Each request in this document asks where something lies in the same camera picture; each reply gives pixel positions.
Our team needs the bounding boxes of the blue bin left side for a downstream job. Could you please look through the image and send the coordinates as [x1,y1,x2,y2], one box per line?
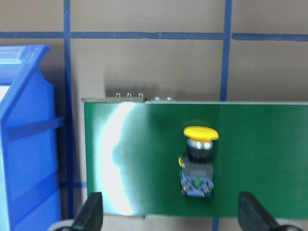
[0,45,63,231]

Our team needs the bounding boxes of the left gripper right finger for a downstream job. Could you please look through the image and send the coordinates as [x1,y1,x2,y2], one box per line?
[238,192,284,231]

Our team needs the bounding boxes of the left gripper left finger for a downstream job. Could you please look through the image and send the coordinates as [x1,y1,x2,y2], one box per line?
[71,192,103,231]

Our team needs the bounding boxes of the yellow push button switch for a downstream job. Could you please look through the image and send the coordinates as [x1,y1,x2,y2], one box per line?
[178,126,219,198]

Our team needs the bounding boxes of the green conveyor belt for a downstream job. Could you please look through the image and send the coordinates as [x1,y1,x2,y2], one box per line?
[84,100,308,219]

